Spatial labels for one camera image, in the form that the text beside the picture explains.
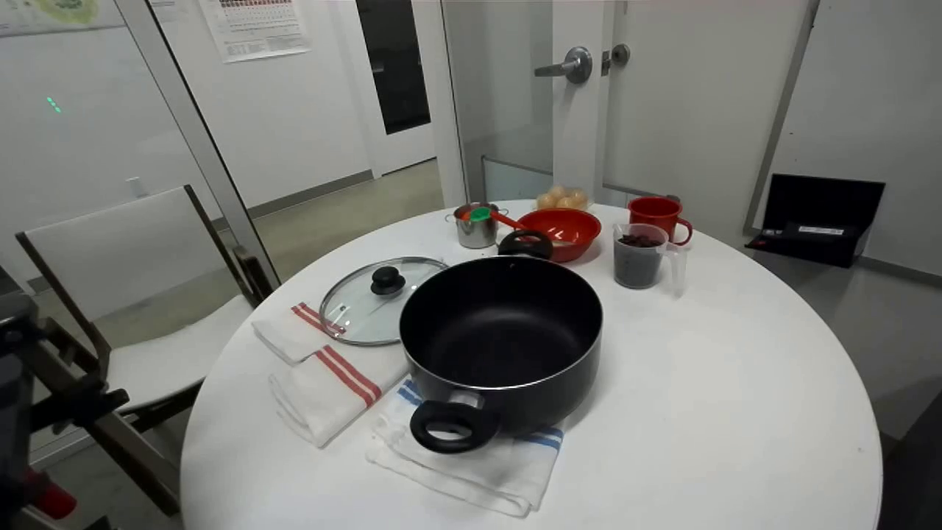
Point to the glass lid with black knob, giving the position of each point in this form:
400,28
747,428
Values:
366,304

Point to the black cooking pot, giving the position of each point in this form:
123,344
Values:
497,344

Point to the red plastic bowl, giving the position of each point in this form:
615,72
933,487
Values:
568,229

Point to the yellow round food items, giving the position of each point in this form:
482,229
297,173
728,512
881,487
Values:
562,198

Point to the clear measuring cup dark contents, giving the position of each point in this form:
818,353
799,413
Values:
644,256

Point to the red striped white towel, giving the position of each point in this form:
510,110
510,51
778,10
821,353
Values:
322,384

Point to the red mug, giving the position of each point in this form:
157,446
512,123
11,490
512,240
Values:
662,212

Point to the white folding chair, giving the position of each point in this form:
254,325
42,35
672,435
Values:
157,291

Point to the silver door handle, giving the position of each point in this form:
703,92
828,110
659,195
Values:
574,64

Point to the wall poster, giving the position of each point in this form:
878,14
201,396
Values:
254,28

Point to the black camera stand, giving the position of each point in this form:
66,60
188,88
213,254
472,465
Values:
39,390

